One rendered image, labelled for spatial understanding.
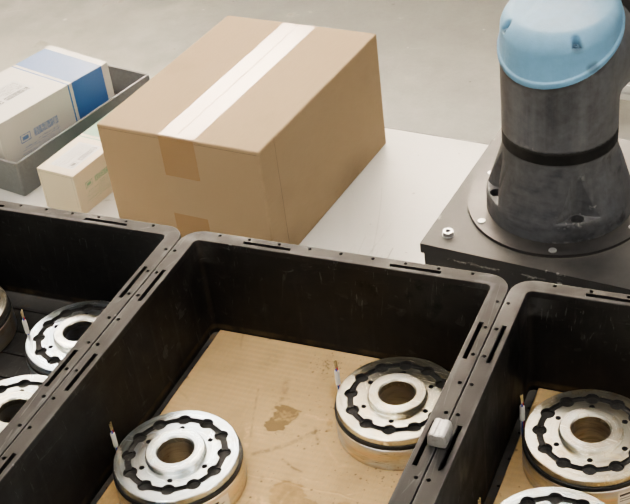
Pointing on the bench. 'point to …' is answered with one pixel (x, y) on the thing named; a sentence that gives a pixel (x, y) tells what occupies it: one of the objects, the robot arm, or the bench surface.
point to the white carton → (39, 100)
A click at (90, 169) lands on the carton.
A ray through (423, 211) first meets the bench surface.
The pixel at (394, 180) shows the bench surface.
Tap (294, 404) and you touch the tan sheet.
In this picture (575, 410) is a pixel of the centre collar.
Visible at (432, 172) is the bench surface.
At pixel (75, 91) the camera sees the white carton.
